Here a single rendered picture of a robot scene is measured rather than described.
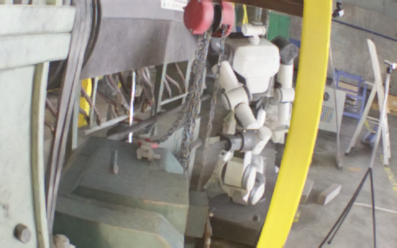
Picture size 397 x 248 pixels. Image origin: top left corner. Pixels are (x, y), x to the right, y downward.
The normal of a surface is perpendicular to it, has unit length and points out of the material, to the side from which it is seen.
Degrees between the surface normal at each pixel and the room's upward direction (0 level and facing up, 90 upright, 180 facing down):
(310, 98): 90
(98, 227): 90
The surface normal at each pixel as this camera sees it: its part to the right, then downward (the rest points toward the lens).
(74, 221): 0.03, 0.22
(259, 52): 0.23, -0.29
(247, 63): 0.31, 0.46
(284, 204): -0.30, 0.17
